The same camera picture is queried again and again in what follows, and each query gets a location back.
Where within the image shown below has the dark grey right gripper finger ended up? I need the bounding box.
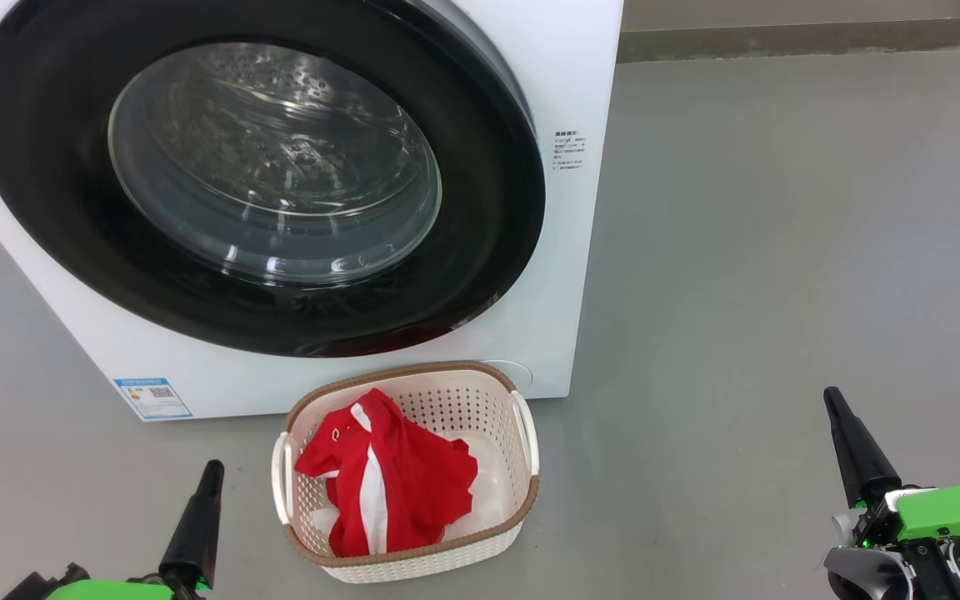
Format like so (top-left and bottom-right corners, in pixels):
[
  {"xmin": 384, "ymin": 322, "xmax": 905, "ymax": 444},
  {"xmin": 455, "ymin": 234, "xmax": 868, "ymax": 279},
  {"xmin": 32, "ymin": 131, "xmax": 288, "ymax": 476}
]
[{"xmin": 823, "ymin": 387, "xmax": 903, "ymax": 508}]

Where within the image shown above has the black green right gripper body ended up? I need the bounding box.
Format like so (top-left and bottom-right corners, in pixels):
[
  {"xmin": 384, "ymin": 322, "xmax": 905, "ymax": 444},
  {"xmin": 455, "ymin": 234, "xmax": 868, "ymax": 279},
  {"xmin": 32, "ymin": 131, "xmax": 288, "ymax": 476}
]
[{"xmin": 855, "ymin": 482, "xmax": 960, "ymax": 600}]

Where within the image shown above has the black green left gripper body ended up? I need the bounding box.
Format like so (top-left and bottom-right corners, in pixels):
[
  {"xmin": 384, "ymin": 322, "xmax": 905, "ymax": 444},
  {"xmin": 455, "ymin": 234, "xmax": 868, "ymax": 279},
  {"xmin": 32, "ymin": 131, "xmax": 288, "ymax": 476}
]
[{"xmin": 1, "ymin": 562, "xmax": 214, "ymax": 600}]

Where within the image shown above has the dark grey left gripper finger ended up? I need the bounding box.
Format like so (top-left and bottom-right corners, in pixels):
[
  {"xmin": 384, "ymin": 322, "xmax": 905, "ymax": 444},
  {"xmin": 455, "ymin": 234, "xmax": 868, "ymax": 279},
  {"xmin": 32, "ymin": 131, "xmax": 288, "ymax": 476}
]
[{"xmin": 159, "ymin": 460, "xmax": 225, "ymax": 588}]

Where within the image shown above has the red garment with white stripes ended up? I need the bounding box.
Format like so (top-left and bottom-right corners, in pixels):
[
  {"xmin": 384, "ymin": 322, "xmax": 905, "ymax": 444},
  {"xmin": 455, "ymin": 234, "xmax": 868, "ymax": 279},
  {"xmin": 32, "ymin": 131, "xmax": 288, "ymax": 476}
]
[{"xmin": 294, "ymin": 388, "xmax": 479, "ymax": 558}]

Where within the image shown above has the dark round glass washer door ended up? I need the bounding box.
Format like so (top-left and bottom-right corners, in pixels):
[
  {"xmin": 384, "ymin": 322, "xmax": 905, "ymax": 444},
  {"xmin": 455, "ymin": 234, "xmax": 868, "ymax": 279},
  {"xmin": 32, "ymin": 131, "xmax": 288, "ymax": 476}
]
[{"xmin": 0, "ymin": 0, "xmax": 546, "ymax": 358}]

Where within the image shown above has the cream perforated laundry basket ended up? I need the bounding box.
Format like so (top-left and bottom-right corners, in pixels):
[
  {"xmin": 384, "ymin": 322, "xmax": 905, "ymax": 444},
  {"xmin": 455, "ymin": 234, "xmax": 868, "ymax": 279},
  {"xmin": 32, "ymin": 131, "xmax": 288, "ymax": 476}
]
[{"xmin": 272, "ymin": 361, "xmax": 540, "ymax": 584}]

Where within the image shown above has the white front-load washing machine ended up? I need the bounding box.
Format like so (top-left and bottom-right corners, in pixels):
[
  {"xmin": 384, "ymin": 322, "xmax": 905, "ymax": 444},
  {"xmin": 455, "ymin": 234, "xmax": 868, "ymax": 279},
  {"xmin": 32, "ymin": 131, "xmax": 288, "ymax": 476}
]
[{"xmin": 0, "ymin": 0, "xmax": 624, "ymax": 422}]

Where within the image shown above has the blue white energy label sticker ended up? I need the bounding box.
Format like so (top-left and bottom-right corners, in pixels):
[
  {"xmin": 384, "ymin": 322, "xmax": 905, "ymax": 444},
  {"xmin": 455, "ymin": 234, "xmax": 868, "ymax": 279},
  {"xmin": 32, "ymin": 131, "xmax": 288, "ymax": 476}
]
[{"xmin": 113, "ymin": 377, "xmax": 193, "ymax": 420}]

